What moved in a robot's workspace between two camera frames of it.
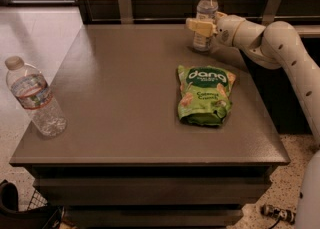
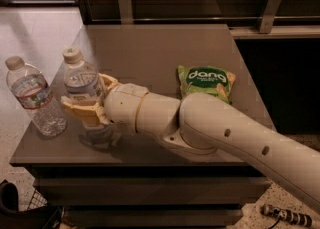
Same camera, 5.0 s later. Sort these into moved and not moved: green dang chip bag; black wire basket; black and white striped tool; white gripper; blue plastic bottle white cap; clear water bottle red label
Moved: white gripper; blue plastic bottle white cap
Not moved: clear water bottle red label; green dang chip bag; black and white striped tool; black wire basket
